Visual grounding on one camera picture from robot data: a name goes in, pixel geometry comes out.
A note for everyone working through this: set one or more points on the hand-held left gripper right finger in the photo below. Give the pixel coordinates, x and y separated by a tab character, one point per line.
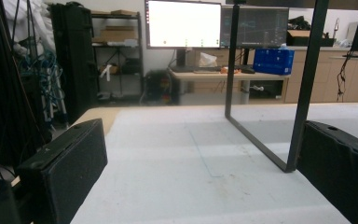
341	168

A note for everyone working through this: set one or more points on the wooden cabinet counter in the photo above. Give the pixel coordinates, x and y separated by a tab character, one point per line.
329	74

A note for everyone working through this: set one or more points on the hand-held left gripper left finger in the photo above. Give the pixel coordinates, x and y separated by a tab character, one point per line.
65	168

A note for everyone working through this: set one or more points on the white cloth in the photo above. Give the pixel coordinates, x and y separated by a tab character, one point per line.
31	25

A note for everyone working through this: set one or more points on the black metal frame stand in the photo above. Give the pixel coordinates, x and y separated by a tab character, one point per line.
304	93

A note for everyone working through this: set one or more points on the cardboard box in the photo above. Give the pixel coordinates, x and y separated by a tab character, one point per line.
118	34

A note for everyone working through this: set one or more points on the blue plastic crate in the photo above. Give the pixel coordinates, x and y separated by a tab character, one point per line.
273	61

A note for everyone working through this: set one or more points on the black metal shelf rack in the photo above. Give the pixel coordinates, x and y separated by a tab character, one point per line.
118	56

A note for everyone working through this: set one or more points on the dark monitor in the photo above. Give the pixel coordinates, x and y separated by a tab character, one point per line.
261	27

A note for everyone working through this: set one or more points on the bright white monitor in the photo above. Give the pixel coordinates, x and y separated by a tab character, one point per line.
183	24

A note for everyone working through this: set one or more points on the wooden desk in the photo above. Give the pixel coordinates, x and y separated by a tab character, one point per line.
217	76

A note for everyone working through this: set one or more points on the tall black case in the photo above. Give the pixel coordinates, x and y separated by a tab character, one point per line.
73	59

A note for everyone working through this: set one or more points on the black backpack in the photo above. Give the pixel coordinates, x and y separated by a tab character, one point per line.
159	85

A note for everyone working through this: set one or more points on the clear plastic bag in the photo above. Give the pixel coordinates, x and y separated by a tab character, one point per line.
207	59

